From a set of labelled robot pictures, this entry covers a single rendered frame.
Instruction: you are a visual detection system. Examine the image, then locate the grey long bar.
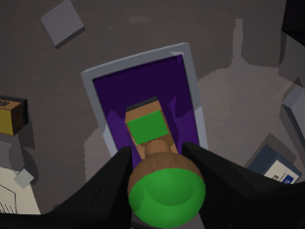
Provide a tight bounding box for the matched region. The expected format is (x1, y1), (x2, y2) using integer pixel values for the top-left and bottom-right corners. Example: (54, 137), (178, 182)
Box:
(282, 84), (305, 150)

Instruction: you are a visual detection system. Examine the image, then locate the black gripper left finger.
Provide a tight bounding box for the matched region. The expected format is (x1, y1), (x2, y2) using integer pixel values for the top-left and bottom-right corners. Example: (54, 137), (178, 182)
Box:
(0, 146), (133, 229)

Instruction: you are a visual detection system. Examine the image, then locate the cream inspection card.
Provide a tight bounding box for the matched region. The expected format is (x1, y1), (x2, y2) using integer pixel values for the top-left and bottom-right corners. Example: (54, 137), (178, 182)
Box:
(0, 166), (42, 215)

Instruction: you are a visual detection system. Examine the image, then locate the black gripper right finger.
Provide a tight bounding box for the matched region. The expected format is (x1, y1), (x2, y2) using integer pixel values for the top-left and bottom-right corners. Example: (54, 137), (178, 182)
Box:
(183, 142), (305, 229)

